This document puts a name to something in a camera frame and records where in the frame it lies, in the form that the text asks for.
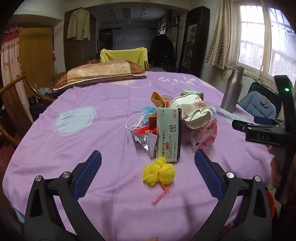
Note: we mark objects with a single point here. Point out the hanging pale shirt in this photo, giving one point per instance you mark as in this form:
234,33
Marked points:
78,25

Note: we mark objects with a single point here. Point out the wooden chair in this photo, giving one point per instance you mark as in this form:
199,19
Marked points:
11,97

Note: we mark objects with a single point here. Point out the clear pink plastic packaging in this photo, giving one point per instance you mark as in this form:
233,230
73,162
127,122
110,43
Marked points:
205,139

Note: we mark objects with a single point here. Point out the orange wooden door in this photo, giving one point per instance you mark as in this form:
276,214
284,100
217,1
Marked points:
37,51

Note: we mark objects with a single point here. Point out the blue padded chair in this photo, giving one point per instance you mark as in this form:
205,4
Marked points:
252,104

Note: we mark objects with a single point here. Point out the red wrapper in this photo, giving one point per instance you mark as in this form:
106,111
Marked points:
144,130

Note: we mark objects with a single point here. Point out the yellow chair cover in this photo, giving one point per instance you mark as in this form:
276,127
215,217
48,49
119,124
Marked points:
124,55

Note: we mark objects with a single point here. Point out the patterned curtain red trim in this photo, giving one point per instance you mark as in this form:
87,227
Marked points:
9,60

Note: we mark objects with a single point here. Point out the person's right hand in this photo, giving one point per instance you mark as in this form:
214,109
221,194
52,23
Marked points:
275,172

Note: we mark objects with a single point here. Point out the black coat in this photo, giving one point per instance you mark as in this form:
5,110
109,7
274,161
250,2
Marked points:
161,51

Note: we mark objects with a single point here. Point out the red plastic basket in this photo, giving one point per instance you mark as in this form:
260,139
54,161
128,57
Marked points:
270,204

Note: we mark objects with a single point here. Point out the orange cardboard box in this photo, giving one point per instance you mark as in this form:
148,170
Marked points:
157,99

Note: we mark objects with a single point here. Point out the purple tablecloth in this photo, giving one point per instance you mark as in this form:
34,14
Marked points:
92,143

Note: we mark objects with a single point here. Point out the checkered curtain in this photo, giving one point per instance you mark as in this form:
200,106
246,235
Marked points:
219,34

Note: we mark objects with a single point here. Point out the silver foil wrapper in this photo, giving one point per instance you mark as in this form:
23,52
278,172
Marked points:
148,143

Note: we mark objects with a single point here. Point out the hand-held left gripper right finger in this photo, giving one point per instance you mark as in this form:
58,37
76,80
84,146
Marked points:
208,177

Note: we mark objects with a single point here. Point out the white green medicine box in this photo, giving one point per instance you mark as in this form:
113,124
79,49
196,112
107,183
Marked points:
167,136

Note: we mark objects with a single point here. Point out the crushed paper bowl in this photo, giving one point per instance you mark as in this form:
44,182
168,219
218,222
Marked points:
196,115

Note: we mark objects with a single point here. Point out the brown patterned pillow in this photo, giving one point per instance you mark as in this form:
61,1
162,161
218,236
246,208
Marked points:
97,71

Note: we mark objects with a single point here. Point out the dark framed picture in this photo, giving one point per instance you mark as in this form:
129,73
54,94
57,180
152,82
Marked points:
189,44

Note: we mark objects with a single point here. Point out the metal bottle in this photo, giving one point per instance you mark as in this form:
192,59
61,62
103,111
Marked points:
231,92

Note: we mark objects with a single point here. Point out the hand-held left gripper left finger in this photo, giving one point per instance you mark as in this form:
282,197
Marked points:
89,172

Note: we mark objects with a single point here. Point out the window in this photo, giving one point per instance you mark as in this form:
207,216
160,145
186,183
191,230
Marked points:
254,34

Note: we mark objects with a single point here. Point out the dark brown wardrobe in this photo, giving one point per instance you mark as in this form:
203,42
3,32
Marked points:
87,51

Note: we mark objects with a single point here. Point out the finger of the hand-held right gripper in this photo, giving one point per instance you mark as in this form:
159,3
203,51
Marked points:
240,126
263,120

